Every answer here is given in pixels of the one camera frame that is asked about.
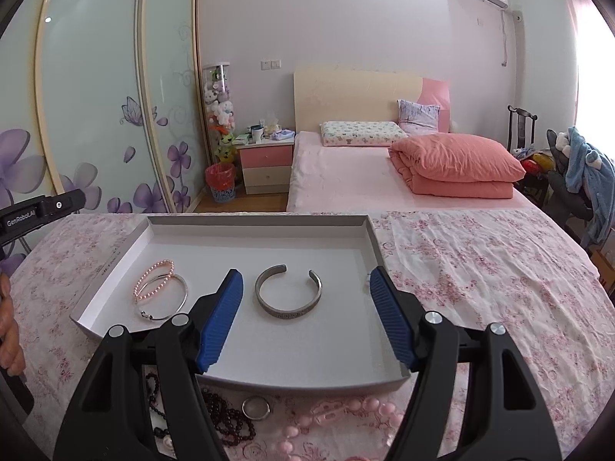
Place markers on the purple patterned pillow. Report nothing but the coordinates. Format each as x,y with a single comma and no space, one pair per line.
418,119

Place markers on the person's left hand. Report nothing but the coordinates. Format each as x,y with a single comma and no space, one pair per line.
11,353

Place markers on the thin silver wire bangle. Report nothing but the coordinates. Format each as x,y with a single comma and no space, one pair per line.
166,302

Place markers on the clear tube of plush toys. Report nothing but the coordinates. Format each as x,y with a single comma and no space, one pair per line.
218,108

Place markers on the white mug on nightstand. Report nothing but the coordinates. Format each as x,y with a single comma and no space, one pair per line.
256,133

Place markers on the red lined waste basket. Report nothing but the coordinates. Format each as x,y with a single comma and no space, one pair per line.
220,179

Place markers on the dark wooden chair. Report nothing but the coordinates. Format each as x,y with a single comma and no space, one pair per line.
521,128

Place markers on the silver cuff bangle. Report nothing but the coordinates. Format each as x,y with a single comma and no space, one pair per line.
285,295

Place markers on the blue plush garment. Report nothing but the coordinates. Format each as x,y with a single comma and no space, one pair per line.
588,168

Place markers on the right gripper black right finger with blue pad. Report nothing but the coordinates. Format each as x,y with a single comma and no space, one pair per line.
505,416

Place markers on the floral white pillow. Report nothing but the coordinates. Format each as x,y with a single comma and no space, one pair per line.
360,134

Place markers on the pink beige nightstand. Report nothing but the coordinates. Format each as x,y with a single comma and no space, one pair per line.
267,167

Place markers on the white wall switch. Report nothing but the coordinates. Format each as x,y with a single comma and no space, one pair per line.
269,65

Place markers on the pink mattress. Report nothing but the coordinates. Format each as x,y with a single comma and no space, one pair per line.
362,180

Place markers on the grey shallow cardboard tray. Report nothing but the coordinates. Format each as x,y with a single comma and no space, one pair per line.
339,347

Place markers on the folded salmon pink quilt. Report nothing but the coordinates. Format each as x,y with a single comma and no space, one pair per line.
456,165

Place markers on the pink floral bed sheet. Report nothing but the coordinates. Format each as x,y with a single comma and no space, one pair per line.
513,266

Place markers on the sliding wardrobe with purple flowers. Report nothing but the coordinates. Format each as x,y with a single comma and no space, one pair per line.
102,97

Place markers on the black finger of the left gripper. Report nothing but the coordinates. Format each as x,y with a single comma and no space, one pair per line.
70,202

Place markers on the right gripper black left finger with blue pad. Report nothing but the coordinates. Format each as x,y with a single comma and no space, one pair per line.
108,416

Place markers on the beige and pink headboard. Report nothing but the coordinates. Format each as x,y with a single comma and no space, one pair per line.
322,95

